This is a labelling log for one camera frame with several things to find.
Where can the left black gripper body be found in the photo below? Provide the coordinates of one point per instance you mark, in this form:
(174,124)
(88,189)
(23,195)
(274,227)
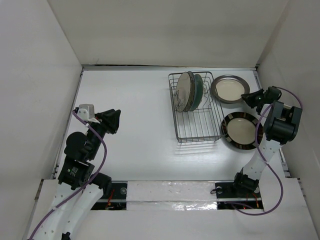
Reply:
(100,128)

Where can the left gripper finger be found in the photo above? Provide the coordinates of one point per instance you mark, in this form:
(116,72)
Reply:
(105,115)
(113,121)

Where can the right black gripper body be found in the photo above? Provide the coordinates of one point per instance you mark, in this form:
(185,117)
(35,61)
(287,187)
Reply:
(263,101)

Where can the silver rimmed beige plate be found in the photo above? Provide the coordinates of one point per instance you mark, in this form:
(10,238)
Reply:
(229,88)

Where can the dark patterned rim plate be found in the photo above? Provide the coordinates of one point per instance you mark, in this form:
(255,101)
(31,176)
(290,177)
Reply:
(242,130)

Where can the teal flower plate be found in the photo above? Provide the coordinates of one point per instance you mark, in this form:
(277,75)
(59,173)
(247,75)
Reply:
(199,87)

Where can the beige tree pattern plate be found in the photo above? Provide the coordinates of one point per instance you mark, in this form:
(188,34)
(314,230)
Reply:
(183,93)

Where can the blue floral patterned plate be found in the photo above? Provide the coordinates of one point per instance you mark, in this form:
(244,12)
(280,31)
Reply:
(192,91)

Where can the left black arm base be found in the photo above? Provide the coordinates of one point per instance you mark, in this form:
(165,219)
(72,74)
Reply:
(114,196)

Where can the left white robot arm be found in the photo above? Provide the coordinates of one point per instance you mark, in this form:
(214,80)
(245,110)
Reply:
(80,182)

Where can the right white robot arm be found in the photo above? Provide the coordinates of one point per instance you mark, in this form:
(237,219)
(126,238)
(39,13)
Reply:
(280,127)

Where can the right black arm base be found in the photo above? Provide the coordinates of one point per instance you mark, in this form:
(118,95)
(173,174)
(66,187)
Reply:
(228,199)

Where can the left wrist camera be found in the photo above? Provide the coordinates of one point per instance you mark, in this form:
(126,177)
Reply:
(86,112)

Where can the black wire dish rack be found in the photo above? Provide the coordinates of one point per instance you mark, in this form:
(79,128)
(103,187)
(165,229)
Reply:
(205,122)

